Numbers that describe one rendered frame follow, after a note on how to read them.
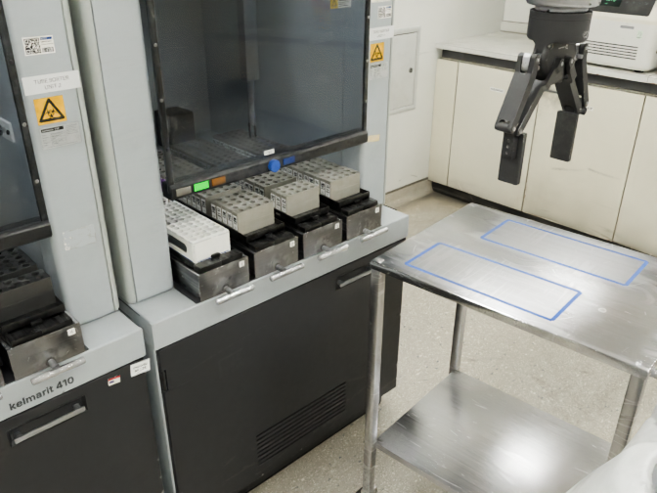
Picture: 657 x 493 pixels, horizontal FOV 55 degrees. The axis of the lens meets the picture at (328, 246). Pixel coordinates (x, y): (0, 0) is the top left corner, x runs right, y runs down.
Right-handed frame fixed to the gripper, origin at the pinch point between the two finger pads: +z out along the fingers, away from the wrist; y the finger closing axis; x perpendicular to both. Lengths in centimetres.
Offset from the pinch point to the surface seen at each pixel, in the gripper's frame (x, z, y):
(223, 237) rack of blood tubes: 70, 34, -7
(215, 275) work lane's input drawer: 66, 41, -12
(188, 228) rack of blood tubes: 78, 34, -11
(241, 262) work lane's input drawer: 66, 40, -5
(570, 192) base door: 94, 92, 219
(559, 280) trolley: 10, 38, 38
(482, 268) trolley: 24, 38, 30
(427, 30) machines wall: 186, 22, 209
